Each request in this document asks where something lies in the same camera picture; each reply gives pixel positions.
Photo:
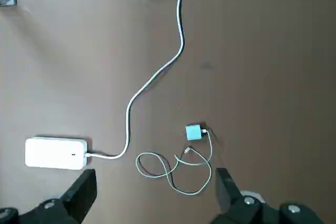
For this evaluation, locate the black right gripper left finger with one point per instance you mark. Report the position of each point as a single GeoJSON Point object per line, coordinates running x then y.
{"type": "Point", "coordinates": [78, 192]}

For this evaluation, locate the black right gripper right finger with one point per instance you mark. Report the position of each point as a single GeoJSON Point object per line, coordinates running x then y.
{"type": "Point", "coordinates": [228, 195]}

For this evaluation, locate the light blue phone charger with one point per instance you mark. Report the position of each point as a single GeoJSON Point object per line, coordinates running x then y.
{"type": "Point", "coordinates": [193, 132]}

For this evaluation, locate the white power strip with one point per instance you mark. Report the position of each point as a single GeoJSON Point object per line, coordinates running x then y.
{"type": "Point", "coordinates": [56, 153]}

